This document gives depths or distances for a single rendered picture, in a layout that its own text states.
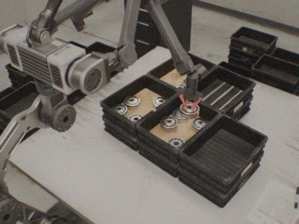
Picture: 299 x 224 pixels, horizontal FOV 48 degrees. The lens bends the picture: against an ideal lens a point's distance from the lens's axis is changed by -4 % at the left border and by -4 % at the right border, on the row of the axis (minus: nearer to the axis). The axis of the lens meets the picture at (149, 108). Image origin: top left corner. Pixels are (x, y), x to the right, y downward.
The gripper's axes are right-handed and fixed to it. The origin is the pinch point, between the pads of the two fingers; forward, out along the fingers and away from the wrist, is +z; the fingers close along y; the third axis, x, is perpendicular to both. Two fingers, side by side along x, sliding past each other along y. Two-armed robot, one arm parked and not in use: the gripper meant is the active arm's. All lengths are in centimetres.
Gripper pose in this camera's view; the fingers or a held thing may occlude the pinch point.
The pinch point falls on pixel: (189, 106)
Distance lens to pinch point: 182.4
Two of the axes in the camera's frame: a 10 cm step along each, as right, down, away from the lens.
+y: -7.2, -4.4, 5.4
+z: 0.0, 7.7, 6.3
